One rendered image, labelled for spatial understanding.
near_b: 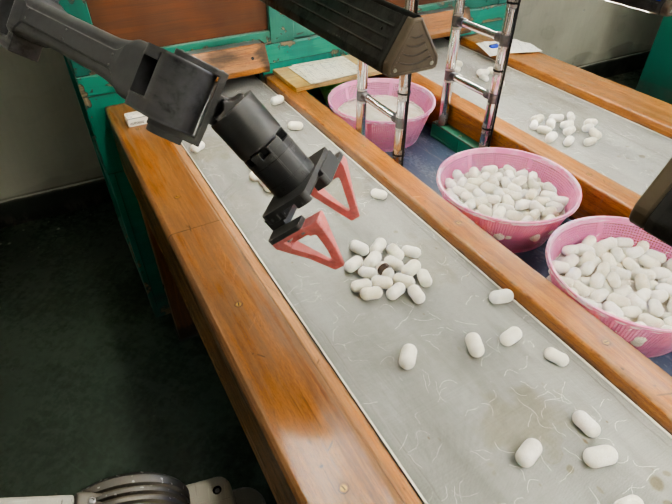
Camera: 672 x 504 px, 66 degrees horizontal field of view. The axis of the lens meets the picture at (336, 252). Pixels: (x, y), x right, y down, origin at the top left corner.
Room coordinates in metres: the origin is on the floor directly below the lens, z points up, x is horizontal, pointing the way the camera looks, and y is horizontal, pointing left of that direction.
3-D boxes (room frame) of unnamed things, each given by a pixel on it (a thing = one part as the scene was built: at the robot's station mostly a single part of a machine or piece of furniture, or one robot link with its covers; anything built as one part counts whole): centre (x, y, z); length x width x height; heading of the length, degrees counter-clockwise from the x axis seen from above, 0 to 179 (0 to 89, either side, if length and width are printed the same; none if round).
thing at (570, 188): (0.83, -0.33, 0.72); 0.27 x 0.27 x 0.10
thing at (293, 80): (1.41, -0.01, 0.77); 0.33 x 0.15 x 0.01; 119
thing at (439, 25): (1.62, -0.28, 0.83); 0.30 x 0.06 x 0.07; 119
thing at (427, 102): (1.22, -0.11, 0.72); 0.27 x 0.27 x 0.10
